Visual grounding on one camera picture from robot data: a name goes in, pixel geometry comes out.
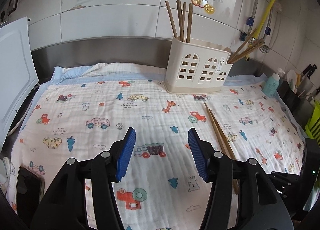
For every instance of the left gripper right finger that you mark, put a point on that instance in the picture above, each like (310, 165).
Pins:
(211, 165)

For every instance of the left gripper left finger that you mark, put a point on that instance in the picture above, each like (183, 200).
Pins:
(111, 165)

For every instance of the brown wooden chopstick eight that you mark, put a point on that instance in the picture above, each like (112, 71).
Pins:
(219, 139)

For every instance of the brown wooden chopstick seven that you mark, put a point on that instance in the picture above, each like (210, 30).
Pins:
(245, 53)

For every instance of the brown wooden chopstick five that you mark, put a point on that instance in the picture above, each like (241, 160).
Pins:
(241, 46)

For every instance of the brown wooden chopstick four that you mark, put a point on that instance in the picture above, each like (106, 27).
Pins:
(189, 23)

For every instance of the brown wooden chopstick one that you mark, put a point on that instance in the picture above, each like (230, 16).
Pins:
(171, 19)

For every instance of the brown wooden chopstick three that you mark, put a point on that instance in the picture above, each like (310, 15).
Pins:
(184, 19)

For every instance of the brown wooden chopstick two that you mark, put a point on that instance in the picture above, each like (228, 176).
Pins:
(180, 20)

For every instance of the brown wooden chopstick nine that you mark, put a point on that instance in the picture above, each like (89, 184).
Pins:
(223, 136)

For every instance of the black kitchen knife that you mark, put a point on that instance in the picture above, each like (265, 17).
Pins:
(310, 69)

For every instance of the printed white cotton cloth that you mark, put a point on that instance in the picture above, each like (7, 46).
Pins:
(161, 188)

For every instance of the green plastic dish rack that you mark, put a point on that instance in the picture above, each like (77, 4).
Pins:
(312, 127)

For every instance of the black utensil container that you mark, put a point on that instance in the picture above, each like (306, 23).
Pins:
(301, 109)

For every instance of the black smartphone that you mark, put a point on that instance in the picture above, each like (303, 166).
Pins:
(29, 193)

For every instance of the light blue towel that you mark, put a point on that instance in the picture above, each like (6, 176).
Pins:
(105, 72)

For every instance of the cream plastic utensil holder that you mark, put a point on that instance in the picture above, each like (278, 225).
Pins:
(197, 67)

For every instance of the teal soap pump bottle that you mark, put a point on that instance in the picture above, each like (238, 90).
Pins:
(272, 83)

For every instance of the white plastic spoon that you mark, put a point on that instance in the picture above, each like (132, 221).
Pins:
(291, 78)

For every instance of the chrome angle valve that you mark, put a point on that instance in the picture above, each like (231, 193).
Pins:
(265, 49)

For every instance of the black wall socket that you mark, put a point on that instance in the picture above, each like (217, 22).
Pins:
(12, 6)

